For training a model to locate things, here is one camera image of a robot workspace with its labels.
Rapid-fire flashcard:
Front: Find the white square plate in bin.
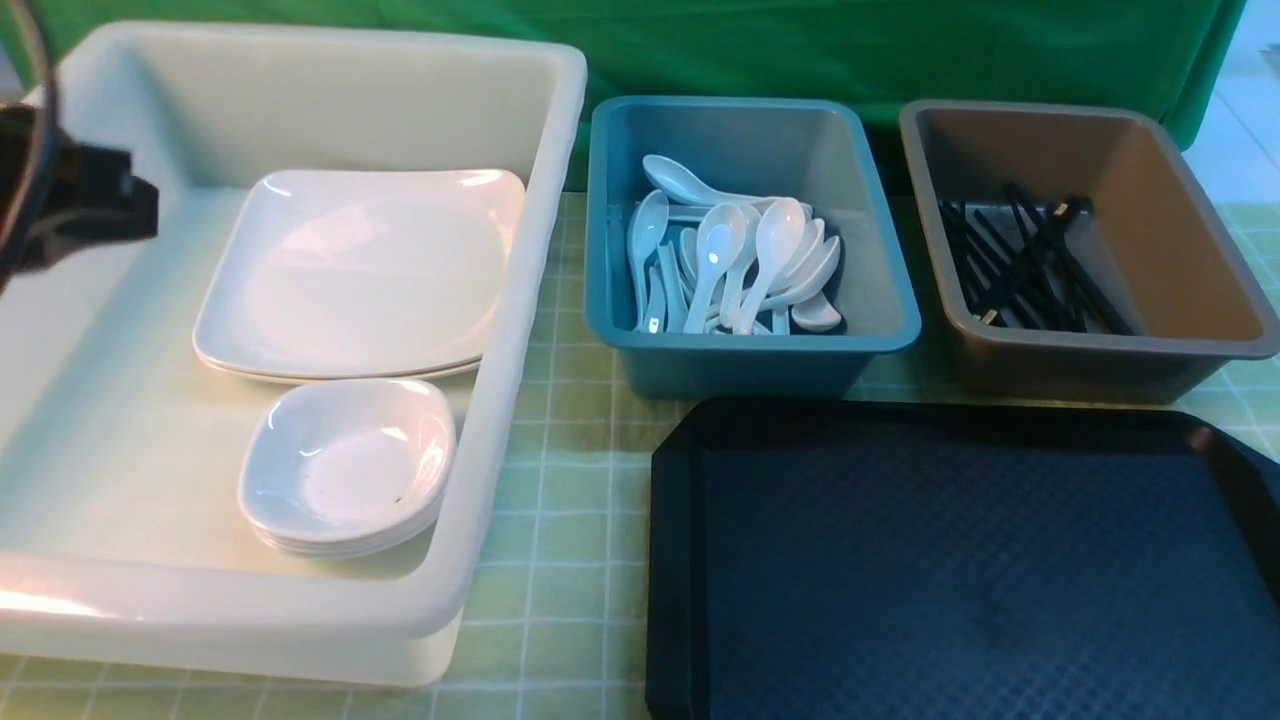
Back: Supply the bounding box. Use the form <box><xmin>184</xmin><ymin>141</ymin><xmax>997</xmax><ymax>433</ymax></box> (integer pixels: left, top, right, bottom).
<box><xmin>200</xmin><ymin>357</ymin><xmax>481</xmax><ymax>386</ymax></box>

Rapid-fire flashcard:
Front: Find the green checkered tablecloth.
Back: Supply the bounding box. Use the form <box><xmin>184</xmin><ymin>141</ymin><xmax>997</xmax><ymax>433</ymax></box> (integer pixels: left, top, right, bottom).
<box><xmin>0</xmin><ymin>192</ymin><xmax>1280</xmax><ymax>720</ymax></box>

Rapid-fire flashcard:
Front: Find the teal plastic bin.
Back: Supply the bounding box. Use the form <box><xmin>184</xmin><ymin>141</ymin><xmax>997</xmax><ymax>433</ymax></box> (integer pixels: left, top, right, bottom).
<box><xmin>584</xmin><ymin>96</ymin><xmax>922</xmax><ymax>398</ymax></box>

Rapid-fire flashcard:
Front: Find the large white plastic bin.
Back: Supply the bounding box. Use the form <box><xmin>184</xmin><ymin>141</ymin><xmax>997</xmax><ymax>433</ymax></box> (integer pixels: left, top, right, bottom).
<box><xmin>3</xmin><ymin>20</ymin><xmax>588</xmax><ymax>688</ymax></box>

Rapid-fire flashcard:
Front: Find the black serving tray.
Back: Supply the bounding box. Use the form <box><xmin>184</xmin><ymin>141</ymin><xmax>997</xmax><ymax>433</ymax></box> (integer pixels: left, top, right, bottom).
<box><xmin>645</xmin><ymin>398</ymin><xmax>1279</xmax><ymax>719</ymax></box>

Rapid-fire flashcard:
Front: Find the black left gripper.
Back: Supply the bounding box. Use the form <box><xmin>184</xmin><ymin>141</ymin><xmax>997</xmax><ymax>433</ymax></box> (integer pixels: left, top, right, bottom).
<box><xmin>3</xmin><ymin>128</ymin><xmax>160</xmax><ymax>286</ymax></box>

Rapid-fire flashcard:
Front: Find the large white rice plate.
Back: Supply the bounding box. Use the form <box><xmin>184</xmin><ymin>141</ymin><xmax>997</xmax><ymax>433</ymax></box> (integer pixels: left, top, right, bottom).
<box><xmin>192</xmin><ymin>169</ymin><xmax>525</xmax><ymax>375</ymax></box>

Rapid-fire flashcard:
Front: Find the small white bowl in bin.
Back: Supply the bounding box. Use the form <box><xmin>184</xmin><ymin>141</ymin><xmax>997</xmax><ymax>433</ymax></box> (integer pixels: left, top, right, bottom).
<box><xmin>253</xmin><ymin>511</ymin><xmax>439</xmax><ymax>560</ymax></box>

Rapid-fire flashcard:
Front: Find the black chopsticks pile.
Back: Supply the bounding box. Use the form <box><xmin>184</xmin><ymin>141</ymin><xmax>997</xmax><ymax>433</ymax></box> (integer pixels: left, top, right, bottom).
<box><xmin>937</xmin><ymin>181</ymin><xmax>1135</xmax><ymax>336</ymax></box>

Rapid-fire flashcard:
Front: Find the grey brown plastic bin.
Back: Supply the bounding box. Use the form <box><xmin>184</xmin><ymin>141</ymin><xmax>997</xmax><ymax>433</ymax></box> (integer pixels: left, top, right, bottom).
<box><xmin>899</xmin><ymin>100</ymin><xmax>1277</xmax><ymax>404</ymax></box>

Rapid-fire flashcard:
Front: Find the green backdrop cloth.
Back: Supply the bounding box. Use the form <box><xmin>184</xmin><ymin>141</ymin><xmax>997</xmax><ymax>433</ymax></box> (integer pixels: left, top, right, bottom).
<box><xmin>35</xmin><ymin>1</ymin><xmax>1245</xmax><ymax>193</ymax></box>

